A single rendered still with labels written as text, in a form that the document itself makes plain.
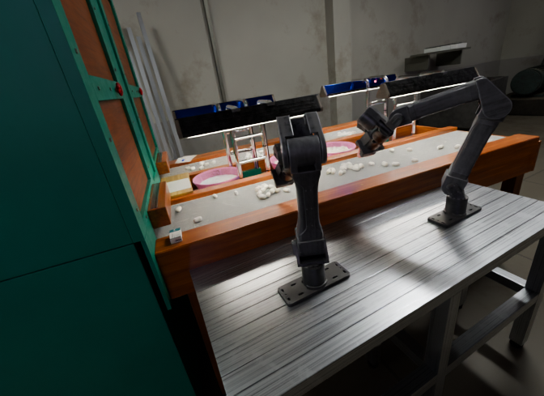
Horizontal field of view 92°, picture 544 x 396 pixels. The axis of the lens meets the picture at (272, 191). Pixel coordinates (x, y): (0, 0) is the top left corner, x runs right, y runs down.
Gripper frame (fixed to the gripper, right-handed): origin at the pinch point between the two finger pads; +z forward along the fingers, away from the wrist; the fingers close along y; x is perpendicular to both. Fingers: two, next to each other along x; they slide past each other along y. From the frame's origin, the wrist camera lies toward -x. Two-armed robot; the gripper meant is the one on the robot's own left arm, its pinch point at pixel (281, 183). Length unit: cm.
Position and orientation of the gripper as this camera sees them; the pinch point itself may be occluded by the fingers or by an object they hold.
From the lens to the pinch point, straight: 104.6
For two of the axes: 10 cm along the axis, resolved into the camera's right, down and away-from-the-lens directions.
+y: -9.3, 2.6, -2.7
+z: -1.8, 3.4, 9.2
